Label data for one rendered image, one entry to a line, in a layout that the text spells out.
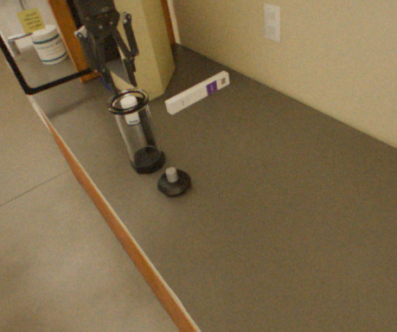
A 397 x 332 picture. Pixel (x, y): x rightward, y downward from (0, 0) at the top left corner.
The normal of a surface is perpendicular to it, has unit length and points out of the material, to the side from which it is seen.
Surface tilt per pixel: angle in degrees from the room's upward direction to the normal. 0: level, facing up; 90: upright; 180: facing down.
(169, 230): 0
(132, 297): 0
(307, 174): 0
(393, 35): 90
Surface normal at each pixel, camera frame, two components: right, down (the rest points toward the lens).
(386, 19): -0.81, 0.48
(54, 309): -0.15, -0.73
